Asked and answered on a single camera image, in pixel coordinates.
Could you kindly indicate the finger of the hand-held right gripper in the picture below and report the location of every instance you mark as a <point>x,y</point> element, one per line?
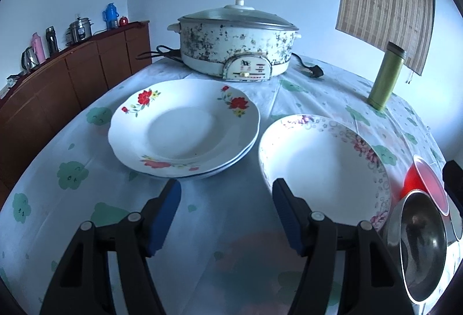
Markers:
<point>454,177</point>

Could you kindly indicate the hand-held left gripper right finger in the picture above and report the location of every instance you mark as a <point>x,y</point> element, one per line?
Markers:
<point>287,217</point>

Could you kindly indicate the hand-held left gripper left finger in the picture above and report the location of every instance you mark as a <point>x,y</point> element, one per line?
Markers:
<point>168,213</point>

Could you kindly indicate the white plate pink floral rim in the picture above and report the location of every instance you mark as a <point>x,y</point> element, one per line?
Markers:
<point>325,163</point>

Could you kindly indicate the stainless steel bowl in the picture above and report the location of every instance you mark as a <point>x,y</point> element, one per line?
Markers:
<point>423,246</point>

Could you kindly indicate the white plate blue rim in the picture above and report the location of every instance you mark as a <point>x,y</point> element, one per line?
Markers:
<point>217,172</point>

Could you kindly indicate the white tablecloth green cloud print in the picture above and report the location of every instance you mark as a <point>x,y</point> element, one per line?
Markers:
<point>90,192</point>

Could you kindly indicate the white plate red flowers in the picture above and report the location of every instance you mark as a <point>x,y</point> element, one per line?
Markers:
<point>181,130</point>

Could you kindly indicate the green thermos bottle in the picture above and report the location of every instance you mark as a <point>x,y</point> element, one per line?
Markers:
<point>387,80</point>

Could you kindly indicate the brown wooden sideboard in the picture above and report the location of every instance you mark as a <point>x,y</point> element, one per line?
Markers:
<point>72,76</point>

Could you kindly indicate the speckled white electric pot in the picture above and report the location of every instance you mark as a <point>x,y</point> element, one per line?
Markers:
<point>217,47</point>

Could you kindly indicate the bamboo window blind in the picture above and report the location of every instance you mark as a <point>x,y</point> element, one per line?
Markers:
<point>383,0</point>

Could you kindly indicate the small red apple ornament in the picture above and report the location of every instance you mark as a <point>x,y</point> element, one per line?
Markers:
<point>124,21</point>

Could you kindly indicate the stainless steel rice cooker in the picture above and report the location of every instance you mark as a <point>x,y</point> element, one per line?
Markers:
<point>80,31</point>

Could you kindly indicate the blue water bottle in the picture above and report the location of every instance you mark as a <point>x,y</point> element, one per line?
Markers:
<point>110,16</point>

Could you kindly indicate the glass pot lid white knob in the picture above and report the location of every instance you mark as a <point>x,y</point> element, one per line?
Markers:
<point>238,16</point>

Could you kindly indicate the black thermos bottle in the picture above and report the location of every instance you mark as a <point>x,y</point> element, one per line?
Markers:
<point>51,42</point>

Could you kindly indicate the steel electric kettle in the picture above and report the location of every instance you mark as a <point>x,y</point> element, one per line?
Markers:
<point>29,59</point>

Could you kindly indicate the pink thermos bottle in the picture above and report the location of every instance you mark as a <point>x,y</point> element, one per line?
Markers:
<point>38,48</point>

